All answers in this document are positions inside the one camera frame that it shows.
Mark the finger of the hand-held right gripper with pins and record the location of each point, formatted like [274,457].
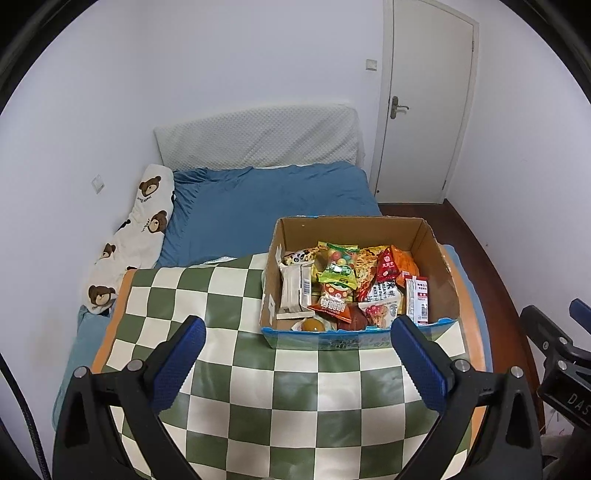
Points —
[542,332]
[582,311]

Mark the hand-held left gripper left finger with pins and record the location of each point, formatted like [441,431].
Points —
[178,364]

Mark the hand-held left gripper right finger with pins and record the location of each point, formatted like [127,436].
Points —
[420,364]

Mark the white red-label packet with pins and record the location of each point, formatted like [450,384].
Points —
[408,295]
[421,300]

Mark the white pictured snack packet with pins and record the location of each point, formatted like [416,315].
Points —
[378,314]

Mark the dark red snack packet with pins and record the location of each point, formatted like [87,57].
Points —
[358,321]

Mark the cardboard box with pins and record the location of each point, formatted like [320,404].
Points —
[431,265]

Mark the orange mushroom biscuit packet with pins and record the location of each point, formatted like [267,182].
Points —
[331,302]

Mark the yellow jelly cup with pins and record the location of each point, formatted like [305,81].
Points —
[311,325]

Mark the green candy packet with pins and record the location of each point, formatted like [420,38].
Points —
[337,272]

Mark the white wafer packet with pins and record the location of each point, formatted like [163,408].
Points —
[292,288]

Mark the green checkered blanket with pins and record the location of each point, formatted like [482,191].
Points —
[240,369]

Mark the yellow noodle packet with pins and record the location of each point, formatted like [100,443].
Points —
[381,290]

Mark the light blue blanket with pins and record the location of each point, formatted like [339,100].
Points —
[78,350]

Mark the orange snack packet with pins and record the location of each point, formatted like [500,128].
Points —
[406,263]

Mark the white cloth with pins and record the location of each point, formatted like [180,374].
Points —
[217,261]

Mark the bear-print pillow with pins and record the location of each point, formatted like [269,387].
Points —
[138,230]

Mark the yellow panda snack packet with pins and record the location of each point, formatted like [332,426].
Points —
[298,257]

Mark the blue bed sheet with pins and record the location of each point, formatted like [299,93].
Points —
[258,207]

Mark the white headboard cushion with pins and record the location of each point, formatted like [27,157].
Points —
[258,134]

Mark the white door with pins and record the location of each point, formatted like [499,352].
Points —
[429,69]

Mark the white wall switch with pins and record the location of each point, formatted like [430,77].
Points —
[98,183]
[370,64]

